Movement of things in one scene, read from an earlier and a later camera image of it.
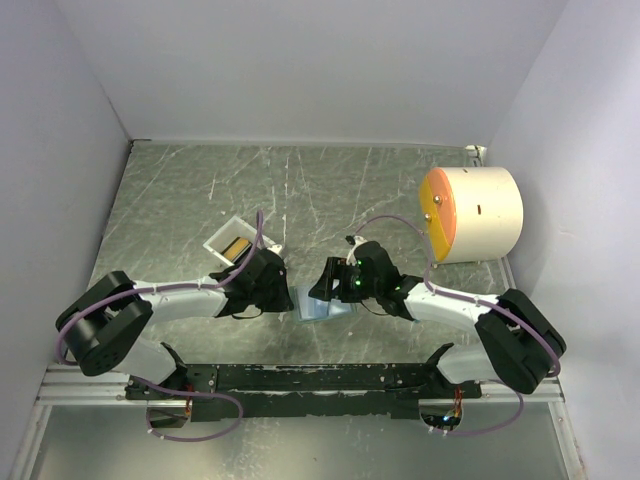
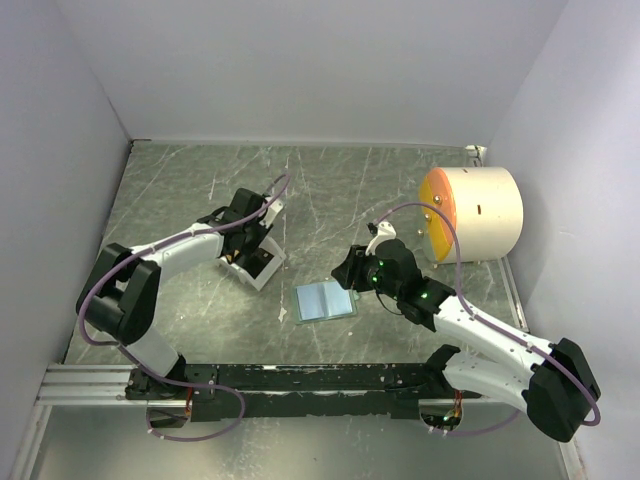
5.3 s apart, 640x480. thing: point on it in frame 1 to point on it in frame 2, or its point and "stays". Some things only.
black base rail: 247,392 stays
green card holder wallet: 308,309 stays
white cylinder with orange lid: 471,214 stays
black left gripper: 283,302 to 261,235
